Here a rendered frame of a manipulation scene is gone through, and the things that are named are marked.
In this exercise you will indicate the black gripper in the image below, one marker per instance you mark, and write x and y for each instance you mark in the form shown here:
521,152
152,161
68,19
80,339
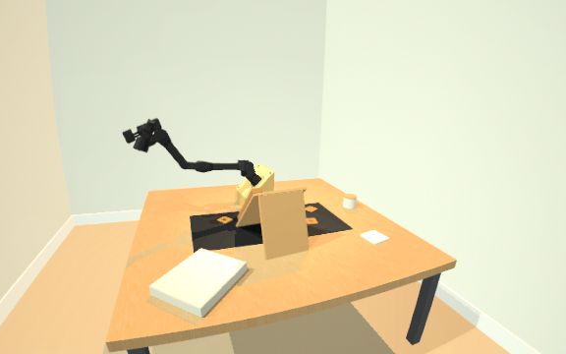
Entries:
130,136

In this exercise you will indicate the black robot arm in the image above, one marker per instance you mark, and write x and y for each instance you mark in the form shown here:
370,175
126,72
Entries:
147,139

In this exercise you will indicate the white jar with orange lid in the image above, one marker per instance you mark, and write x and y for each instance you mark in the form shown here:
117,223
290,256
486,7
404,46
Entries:
349,201

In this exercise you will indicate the white rectangular block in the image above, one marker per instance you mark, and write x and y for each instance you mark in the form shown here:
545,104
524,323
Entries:
197,283

